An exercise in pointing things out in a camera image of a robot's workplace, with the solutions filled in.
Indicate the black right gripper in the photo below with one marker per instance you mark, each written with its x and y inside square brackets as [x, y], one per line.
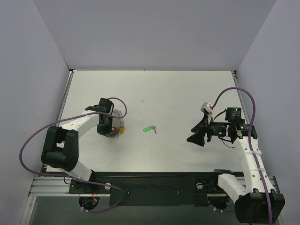
[208, 129]

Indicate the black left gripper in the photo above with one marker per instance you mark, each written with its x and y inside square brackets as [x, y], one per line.
[103, 127]

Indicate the metal key organizer blue handle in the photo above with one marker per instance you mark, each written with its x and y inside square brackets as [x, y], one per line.
[118, 123]

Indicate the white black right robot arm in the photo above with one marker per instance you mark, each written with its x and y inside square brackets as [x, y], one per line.
[256, 202]

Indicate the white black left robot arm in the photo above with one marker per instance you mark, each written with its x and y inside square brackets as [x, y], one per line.
[61, 147]

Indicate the yellow key tag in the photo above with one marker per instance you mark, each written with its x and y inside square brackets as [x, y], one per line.
[122, 130]

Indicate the green key tag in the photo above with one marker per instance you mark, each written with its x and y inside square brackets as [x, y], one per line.
[147, 129]

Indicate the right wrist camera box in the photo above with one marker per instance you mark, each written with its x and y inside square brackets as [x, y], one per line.
[207, 109]

